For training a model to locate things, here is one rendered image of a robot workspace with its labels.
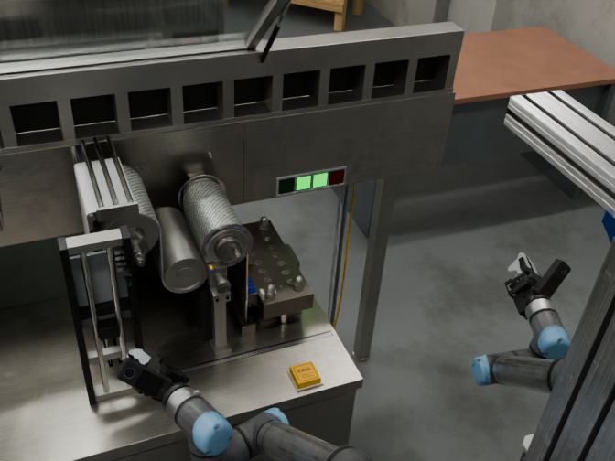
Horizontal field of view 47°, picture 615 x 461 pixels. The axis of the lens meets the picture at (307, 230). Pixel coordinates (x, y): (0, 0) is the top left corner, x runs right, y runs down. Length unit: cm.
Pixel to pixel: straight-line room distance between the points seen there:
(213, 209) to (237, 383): 50
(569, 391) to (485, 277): 305
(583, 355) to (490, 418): 240
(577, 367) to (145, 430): 132
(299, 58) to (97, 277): 86
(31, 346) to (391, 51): 140
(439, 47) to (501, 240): 212
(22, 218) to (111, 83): 48
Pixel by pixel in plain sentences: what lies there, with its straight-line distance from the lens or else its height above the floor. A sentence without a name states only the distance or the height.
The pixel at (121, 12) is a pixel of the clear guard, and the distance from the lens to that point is 174.
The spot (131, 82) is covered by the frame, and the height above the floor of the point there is 160.
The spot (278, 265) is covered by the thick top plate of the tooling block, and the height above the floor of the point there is 103.
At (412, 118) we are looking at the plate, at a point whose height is 136.
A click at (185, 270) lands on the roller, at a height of 119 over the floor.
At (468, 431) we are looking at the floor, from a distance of 322.
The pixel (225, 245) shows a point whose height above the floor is 127.
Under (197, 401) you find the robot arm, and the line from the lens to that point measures 149.
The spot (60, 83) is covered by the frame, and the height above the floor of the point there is 162.
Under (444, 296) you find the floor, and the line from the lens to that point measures 379.
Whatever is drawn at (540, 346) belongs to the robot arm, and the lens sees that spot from 186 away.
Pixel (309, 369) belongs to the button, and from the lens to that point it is 207.
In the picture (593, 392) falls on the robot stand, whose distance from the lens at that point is 91.
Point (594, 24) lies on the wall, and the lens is 492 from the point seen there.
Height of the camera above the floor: 246
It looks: 37 degrees down
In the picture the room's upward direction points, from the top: 4 degrees clockwise
